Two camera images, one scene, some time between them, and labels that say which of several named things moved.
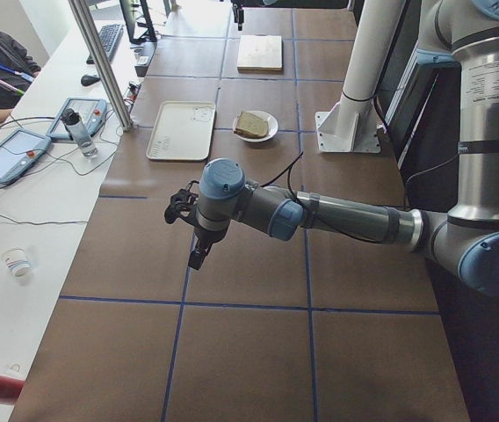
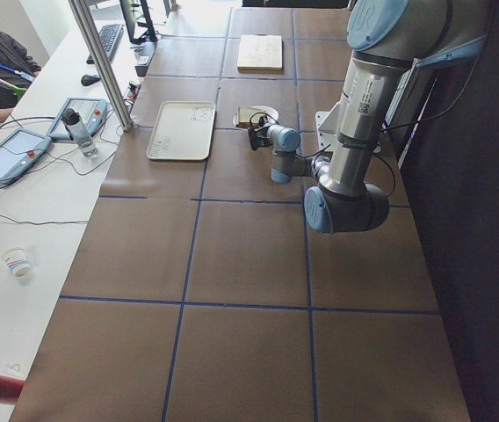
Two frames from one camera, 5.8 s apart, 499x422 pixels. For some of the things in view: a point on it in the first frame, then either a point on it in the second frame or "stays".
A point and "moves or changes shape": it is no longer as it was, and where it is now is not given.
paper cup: [18, 260] stays
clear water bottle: [75, 127] stays
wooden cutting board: [260, 54] stays
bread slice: [251, 126] moves or changes shape
